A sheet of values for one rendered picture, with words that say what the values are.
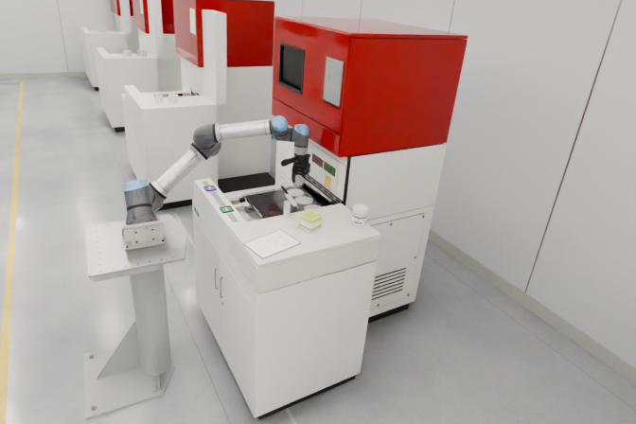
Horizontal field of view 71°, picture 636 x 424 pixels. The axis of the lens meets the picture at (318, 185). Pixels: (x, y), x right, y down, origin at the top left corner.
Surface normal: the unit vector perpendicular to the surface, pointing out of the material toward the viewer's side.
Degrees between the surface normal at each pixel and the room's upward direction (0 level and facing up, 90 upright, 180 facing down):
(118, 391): 0
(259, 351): 90
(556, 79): 90
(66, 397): 0
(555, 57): 90
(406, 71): 90
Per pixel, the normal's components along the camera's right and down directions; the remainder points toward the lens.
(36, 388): 0.07, -0.91
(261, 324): 0.50, 0.39
